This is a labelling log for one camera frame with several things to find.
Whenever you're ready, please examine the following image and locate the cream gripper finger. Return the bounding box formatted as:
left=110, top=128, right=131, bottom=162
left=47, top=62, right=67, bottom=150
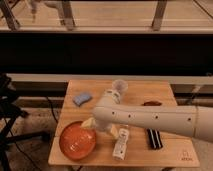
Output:
left=81, top=117, right=95, bottom=129
left=107, top=125, right=119, bottom=139

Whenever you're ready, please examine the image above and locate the orange ceramic bowl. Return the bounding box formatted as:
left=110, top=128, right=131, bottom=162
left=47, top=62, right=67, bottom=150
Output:
left=59, top=121, right=96, bottom=160

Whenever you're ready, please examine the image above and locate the white plastic bottle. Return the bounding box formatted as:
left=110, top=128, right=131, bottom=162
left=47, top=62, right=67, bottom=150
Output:
left=112, top=125, right=130, bottom=160

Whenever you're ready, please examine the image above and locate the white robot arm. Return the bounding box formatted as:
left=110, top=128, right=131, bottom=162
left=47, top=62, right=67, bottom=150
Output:
left=82, top=89, right=213, bottom=143

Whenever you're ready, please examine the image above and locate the blue sponge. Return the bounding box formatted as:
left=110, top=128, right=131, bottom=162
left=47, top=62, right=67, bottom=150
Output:
left=73, top=92, right=92, bottom=106

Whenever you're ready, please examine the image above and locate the wooden folding table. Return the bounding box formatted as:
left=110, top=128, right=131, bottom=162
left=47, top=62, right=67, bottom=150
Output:
left=48, top=80, right=200, bottom=169

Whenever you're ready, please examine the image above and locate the black white striped box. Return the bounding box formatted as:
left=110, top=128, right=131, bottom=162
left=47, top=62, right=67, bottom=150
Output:
left=147, top=129, right=163, bottom=150

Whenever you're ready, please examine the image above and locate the clear plastic cup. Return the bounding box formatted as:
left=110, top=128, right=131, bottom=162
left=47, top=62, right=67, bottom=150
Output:
left=112, top=79, right=128, bottom=96

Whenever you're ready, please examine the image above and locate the red brown small object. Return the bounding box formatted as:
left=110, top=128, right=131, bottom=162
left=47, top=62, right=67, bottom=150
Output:
left=143, top=101, right=162, bottom=106

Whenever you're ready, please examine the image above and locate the black tripod stand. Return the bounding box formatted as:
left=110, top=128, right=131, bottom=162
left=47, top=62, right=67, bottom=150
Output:
left=0, top=73, right=50, bottom=171

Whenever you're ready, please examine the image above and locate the black cable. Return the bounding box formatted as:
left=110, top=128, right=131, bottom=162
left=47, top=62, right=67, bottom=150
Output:
left=44, top=96, right=59, bottom=124

